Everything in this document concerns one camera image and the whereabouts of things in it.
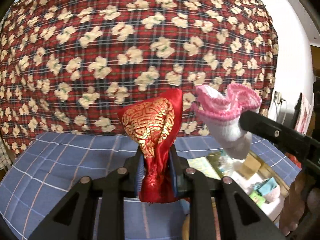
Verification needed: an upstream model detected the gold metal tin tray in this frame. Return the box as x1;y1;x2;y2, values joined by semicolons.
207;151;289;223

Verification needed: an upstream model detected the cream green checked cloth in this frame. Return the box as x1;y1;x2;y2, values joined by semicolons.
0;139;12;170

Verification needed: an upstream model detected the green tissue pack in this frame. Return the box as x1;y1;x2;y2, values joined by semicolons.
249;191;266;207

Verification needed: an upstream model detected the black chair back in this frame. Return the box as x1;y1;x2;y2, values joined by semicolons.
291;93;303;130

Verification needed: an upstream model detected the teal cloth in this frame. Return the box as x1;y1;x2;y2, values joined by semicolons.
253;177;278;196

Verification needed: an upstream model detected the yellow sponge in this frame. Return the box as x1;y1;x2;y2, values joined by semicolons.
239;157;261;179

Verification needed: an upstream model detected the wall power socket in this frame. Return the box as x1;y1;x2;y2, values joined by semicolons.
274;91;282;104

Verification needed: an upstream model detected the round orange tin lid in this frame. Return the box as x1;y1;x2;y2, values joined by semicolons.
182;214;190;240

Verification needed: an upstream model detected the red plaid bear blanket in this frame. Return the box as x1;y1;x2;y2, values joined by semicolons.
1;0;278;155

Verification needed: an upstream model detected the blue checked tablecloth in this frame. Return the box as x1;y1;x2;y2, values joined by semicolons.
0;130;302;240

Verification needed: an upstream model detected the cotton swab teal pouch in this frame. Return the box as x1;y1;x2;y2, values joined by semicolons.
214;150;234;176

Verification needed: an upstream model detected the red gold satin pouch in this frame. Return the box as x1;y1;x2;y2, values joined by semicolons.
118;88;183;203

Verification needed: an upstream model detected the person right hand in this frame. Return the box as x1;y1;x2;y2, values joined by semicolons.
279;171;319;236

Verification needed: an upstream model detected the pink white knit sock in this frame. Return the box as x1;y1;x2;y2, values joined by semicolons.
191;83;262;160

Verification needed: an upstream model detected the pink fluffy puff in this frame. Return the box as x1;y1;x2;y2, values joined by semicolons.
263;185;281;203

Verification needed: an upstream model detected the yellow blue tissue box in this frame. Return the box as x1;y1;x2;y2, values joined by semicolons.
187;157;221;180

